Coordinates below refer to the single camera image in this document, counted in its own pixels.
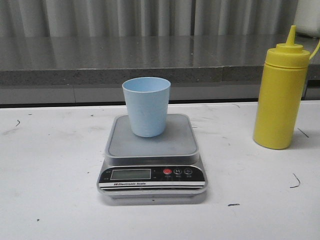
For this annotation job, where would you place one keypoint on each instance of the light blue plastic cup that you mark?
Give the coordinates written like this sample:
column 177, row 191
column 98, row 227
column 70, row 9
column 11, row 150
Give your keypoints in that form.
column 147, row 100

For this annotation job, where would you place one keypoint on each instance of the yellow squeeze bottle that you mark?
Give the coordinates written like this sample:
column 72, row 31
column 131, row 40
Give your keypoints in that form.
column 282, row 84

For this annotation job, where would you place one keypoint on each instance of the silver digital kitchen scale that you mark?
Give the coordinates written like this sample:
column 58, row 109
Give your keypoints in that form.
column 163, row 170

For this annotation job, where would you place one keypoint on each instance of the grey stone counter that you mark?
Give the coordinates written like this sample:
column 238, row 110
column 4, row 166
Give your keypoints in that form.
column 79, row 71

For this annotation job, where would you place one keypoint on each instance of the white container in background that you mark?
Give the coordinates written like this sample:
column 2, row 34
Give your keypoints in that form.
column 307, row 18

